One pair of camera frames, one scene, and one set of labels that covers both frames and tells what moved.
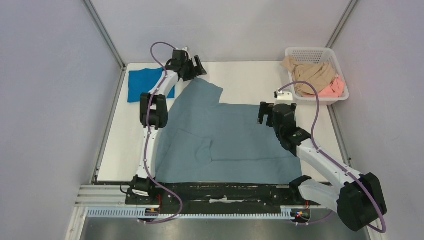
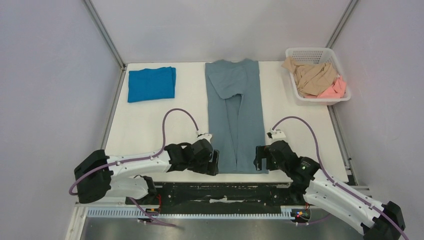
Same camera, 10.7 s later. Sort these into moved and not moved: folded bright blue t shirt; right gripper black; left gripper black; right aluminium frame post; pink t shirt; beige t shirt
Moved: left gripper black; right gripper black
Not moved: pink t shirt; folded bright blue t shirt; right aluminium frame post; beige t shirt
